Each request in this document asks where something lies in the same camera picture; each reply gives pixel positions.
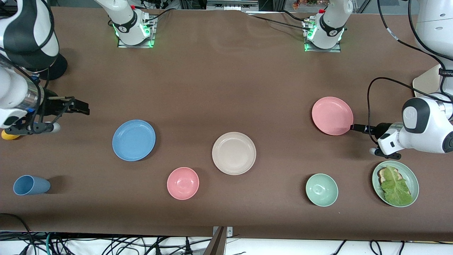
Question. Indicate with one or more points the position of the dark metal pole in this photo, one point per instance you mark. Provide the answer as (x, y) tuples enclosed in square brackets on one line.
[(216, 244)]

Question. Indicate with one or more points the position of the blue plate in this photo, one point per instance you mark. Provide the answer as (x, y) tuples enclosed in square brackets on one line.
[(133, 140)]

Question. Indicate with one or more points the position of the grey metal bracket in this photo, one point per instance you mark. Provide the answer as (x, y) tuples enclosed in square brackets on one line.
[(231, 5)]

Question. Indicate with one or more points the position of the pink plate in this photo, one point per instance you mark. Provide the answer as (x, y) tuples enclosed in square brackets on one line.
[(331, 115)]

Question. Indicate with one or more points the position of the toasted bread slice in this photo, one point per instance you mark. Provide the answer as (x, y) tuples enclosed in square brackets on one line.
[(382, 173)]

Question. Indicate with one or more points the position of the green bowl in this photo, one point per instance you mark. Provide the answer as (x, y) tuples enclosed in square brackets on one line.
[(321, 190)]

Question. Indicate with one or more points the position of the blue cup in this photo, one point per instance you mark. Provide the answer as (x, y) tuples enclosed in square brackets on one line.
[(30, 185)]

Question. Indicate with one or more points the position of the green lettuce leaf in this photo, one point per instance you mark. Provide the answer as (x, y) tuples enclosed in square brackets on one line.
[(396, 189)]

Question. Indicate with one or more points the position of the beige toaster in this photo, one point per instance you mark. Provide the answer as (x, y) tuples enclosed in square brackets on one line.
[(426, 83)]

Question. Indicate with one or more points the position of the colourful toy items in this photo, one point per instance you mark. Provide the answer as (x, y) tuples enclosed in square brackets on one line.
[(308, 3)]

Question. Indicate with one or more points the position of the beige plate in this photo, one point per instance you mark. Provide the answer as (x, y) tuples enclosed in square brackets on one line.
[(233, 153)]

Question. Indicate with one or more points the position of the white power strip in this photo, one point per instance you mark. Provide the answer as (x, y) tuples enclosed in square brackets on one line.
[(152, 3)]

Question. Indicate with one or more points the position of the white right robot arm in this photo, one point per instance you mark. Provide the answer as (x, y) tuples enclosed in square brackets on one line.
[(10, 88)]

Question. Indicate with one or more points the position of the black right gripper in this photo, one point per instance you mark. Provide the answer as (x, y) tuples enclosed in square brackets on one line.
[(50, 104)]

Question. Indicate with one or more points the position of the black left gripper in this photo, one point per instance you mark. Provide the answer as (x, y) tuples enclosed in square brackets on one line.
[(380, 129)]

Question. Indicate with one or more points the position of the pink bowl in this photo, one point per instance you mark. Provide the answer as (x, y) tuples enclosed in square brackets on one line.
[(183, 183)]

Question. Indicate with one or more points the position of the yellow lemon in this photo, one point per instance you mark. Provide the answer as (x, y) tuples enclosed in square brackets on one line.
[(9, 136)]

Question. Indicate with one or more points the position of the green plate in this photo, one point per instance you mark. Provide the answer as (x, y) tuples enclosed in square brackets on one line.
[(411, 177)]

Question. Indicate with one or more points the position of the small metal clamp plate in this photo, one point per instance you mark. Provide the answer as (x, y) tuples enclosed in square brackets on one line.
[(230, 232)]

